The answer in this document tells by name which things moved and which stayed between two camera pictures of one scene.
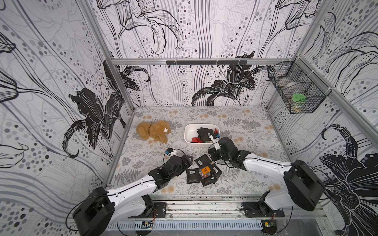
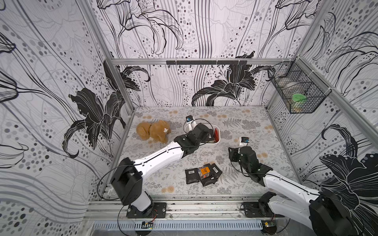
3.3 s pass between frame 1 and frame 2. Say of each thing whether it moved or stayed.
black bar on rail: stayed
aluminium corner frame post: stayed
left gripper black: moved
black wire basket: stayed
